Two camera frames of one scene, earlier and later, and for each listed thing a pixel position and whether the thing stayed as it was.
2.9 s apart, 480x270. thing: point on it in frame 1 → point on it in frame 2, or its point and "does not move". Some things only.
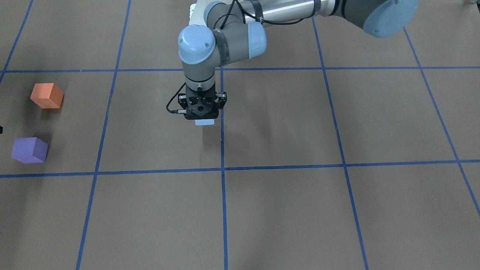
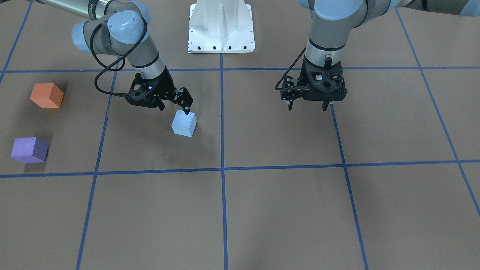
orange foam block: [47, 95] does not move
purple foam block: [30, 150] does not move
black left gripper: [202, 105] → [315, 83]
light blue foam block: [204, 122] → [184, 124]
